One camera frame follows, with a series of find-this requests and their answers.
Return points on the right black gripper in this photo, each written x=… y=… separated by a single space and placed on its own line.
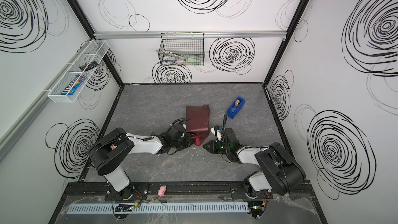
x=212 y=150

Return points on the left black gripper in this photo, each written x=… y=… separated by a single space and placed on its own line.
x=188 y=138

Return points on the red wrapping paper sheet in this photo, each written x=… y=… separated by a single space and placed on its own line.
x=198 y=124

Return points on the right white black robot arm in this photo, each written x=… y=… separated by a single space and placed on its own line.
x=279 y=172

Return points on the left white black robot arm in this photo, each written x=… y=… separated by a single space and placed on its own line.
x=109 y=152

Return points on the blue tape dispenser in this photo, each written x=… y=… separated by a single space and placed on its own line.
x=235 y=107

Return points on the small pink pig figure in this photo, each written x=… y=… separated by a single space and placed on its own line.
x=162 y=191

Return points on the green item in basket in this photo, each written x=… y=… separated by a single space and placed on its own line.
x=193 y=60

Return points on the metal tongs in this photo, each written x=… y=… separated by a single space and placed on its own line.
x=171 y=54

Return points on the blue candy packet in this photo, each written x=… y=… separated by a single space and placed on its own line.
x=76 y=82

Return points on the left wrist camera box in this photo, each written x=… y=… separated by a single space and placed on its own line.
x=177 y=131

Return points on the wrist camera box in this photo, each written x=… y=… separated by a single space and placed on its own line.
x=217 y=132
x=177 y=131

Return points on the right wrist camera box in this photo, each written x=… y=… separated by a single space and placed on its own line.
x=217 y=132

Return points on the grey slotted cable duct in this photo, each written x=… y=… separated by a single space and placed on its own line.
x=155 y=208

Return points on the black wire wall basket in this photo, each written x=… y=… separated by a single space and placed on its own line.
x=182 y=43

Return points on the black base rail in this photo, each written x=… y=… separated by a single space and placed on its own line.
x=141 y=191

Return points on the white wire wall shelf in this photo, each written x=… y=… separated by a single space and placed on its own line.
x=96 y=79

